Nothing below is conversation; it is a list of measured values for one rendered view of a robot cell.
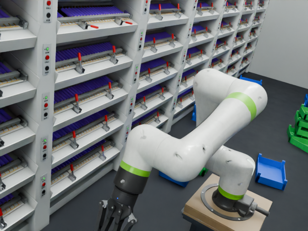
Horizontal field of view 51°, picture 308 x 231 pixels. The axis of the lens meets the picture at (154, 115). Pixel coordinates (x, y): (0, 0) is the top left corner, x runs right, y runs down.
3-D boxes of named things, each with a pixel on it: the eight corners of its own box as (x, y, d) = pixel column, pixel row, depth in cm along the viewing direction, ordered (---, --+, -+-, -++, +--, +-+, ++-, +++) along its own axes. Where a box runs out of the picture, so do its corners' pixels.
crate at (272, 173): (283, 190, 227) (287, 181, 224) (255, 181, 232) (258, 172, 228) (282, 169, 254) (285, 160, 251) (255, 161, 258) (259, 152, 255)
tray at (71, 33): (134, 31, 177) (142, 16, 172) (53, 44, 127) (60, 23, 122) (108, 11, 182) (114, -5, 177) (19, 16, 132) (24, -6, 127)
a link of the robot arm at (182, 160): (216, 121, 114) (220, 93, 108) (247, 133, 108) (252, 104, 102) (152, 178, 90) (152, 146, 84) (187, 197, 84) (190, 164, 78)
